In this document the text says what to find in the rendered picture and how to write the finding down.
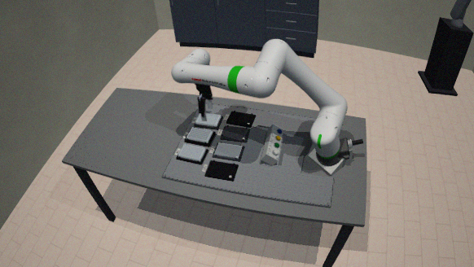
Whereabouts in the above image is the white button panel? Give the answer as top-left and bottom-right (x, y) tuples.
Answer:
(258, 124), (284, 167)

